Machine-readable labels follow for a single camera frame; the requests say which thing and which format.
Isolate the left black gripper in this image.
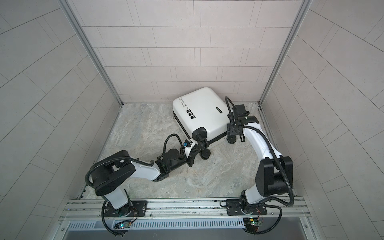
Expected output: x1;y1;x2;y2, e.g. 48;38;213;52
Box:
166;150;202;174

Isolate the white suitcase black lining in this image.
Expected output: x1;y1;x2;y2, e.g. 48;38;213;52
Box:
173;87;230;160

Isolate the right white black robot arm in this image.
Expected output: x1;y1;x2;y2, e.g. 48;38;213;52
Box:
225;97;295;215

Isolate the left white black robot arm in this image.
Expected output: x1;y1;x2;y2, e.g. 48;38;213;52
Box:
85;140;211;210

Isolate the left green circuit board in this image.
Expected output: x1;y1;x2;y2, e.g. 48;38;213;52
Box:
114;221;132;230

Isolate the green circuit board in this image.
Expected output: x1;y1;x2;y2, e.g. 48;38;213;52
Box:
243;218;263;232
114;221;132;230

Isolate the white ventilation grille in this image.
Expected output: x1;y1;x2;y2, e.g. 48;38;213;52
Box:
68;218;245;231

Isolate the right green circuit board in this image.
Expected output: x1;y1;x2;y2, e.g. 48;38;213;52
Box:
243;218;263;232

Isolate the right black corrugated cable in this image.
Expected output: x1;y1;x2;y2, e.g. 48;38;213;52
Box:
224;95;295;235

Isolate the black corrugated cable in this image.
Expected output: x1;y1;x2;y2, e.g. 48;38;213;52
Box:
84;133;188;237
224;95;295;235

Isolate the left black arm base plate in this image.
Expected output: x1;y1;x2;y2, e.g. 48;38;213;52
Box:
104;201;148;218

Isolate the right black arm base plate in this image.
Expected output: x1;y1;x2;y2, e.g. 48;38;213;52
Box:
224;199;268;216

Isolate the left black corrugated cable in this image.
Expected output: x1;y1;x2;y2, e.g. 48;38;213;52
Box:
84;133;188;237

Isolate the aluminium mounting rail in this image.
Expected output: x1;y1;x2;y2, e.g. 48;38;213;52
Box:
61;196;311;221

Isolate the right aluminium corner post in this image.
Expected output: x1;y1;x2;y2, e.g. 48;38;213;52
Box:
258;0;312;106

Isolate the aluminium corner post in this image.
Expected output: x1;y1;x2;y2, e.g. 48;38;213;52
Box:
258;0;312;106
58;0;124;107

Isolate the left aluminium corner post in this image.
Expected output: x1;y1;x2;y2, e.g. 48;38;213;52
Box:
58;0;124;107

